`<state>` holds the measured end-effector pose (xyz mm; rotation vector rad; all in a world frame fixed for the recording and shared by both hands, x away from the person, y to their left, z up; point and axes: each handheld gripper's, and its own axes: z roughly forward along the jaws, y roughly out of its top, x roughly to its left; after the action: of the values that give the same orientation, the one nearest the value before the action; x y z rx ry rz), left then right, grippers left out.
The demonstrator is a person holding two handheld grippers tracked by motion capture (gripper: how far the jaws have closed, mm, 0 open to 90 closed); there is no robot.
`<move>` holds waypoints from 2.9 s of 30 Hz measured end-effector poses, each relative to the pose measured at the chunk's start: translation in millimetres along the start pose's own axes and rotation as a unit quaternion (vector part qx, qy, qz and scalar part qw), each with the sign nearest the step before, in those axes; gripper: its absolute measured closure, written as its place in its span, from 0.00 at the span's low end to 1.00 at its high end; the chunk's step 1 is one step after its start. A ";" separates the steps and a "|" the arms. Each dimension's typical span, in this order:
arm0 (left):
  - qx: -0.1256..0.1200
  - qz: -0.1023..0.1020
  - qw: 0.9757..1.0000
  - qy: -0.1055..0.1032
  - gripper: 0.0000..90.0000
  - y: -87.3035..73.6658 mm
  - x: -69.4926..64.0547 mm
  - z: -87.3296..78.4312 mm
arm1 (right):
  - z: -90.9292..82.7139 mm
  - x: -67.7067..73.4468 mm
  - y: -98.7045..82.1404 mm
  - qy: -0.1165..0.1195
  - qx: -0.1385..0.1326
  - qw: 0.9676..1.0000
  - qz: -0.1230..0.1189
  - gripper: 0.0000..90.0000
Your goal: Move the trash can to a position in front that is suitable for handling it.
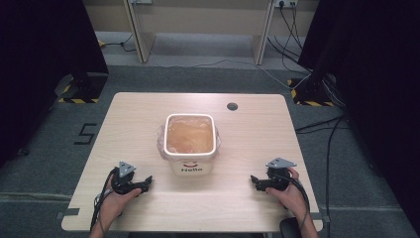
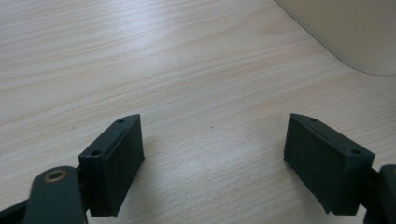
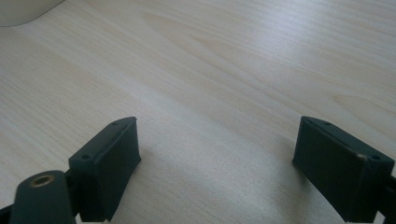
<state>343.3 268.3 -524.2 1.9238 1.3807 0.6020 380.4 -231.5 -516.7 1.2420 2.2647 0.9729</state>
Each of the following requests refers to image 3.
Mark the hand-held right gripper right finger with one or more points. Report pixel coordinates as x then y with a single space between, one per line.
339 168

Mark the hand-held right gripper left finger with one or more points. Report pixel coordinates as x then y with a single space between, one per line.
106 168

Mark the cream plastic bin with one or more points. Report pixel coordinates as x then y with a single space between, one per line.
18 12

